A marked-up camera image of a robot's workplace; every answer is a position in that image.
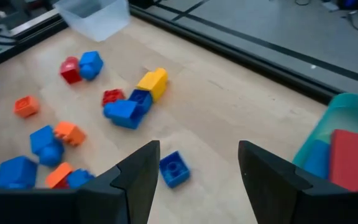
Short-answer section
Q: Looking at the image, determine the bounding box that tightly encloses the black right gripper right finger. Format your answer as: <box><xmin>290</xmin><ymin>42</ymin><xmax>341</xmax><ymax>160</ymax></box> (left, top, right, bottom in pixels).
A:
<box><xmin>237</xmin><ymin>139</ymin><xmax>334</xmax><ymax>224</ymax></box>

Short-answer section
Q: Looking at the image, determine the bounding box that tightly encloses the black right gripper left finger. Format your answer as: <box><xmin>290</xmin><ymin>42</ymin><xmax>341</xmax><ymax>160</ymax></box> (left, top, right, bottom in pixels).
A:
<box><xmin>76</xmin><ymin>139</ymin><xmax>162</xmax><ymax>224</ymax></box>

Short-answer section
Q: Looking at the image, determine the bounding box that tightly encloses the red long block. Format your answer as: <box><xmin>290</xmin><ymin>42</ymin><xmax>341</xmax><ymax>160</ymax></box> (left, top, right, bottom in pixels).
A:
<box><xmin>329</xmin><ymin>128</ymin><xmax>358</xmax><ymax>193</ymax></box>

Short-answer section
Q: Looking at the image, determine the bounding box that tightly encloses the red one-stud block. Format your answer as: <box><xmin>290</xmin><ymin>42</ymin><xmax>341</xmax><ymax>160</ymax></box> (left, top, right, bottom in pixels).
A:
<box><xmin>59</xmin><ymin>56</ymin><xmax>83</xmax><ymax>85</ymax></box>

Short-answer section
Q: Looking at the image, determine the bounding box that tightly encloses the blue small block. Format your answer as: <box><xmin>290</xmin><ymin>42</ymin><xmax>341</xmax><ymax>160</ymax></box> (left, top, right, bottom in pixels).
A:
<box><xmin>158</xmin><ymin>150</ymin><xmax>191</xmax><ymax>189</ymax></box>
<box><xmin>128</xmin><ymin>89</ymin><xmax>154</xmax><ymax>114</ymax></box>
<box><xmin>66</xmin><ymin>168</ymin><xmax>96</xmax><ymax>189</ymax></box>

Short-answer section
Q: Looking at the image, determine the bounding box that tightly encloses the blue long block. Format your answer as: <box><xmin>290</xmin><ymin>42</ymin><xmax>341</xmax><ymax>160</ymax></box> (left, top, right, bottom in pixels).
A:
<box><xmin>302</xmin><ymin>139</ymin><xmax>333</xmax><ymax>180</ymax></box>

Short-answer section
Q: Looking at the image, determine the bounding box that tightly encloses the orange small block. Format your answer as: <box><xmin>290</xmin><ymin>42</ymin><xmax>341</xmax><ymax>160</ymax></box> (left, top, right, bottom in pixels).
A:
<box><xmin>44</xmin><ymin>161</ymin><xmax>75</xmax><ymax>189</ymax></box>
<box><xmin>53</xmin><ymin>121</ymin><xmax>87</xmax><ymax>147</ymax></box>
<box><xmin>13</xmin><ymin>95</ymin><xmax>40</xmax><ymax>119</ymax></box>

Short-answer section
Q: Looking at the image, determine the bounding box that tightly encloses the red small four-stud block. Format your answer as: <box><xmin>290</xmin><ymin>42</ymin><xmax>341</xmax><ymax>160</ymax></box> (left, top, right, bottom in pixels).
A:
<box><xmin>101</xmin><ymin>88</ymin><xmax>126</xmax><ymax>107</ymax></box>

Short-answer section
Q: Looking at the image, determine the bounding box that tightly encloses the teal plastic bin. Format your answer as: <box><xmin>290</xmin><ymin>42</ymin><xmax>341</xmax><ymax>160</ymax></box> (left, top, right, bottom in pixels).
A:
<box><xmin>291</xmin><ymin>92</ymin><xmax>358</xmax><ymax>193</ymax></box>

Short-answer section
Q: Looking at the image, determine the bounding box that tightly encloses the yellow block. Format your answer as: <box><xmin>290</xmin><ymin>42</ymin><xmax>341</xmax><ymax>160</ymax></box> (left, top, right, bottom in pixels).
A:
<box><xmin>135</xmin><ymin>67</ymin><xmax>169</xmax><ymax>103</ymax></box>

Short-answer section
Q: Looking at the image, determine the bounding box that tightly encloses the clear plastic bin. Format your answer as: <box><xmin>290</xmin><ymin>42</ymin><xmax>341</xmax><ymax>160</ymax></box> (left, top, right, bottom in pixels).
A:
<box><xmin>53</xmin><ymin>0</ymin><xmax>132</xmax><ymax>43</ymax></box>

